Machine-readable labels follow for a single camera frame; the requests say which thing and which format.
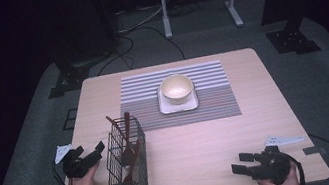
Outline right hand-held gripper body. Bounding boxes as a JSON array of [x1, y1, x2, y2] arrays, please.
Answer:
[[245, 129, 313, 185]]

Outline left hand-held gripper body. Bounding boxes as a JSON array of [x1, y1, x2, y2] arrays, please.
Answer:
[[52, 139, 100, 183]]

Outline black wire cutlery basket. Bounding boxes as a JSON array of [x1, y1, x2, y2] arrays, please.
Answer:
[[97, 113, 155, 185]]

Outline reddish brown wooden spoon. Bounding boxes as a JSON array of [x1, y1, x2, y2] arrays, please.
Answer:
[[114, 138, 149, 185]]

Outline dark tape patch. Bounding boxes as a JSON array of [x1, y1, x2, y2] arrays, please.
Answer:
[[302, 144, 328, 159]]

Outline striped woven placemat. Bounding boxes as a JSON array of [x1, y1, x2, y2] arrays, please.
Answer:
[[114, 57, 243, 136]]

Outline black stand base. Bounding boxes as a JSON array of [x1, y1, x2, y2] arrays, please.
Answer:
[[43, 64, 94, 100], [257, 0, 323, 61]]

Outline white square plate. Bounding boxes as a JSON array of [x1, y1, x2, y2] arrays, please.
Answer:
[[155, 78, 201, 116]]

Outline cream ceramic bowl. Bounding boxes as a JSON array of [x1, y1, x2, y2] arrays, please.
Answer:
[[158, 71, 197, 109]]

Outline black floor cable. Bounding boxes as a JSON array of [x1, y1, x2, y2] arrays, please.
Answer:
[[91, 32, 139, 77], [140, 19, 187, 67]]

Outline grey floor cable bundle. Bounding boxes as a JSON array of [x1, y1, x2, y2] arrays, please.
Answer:
[[114, 4, 167, 36]]

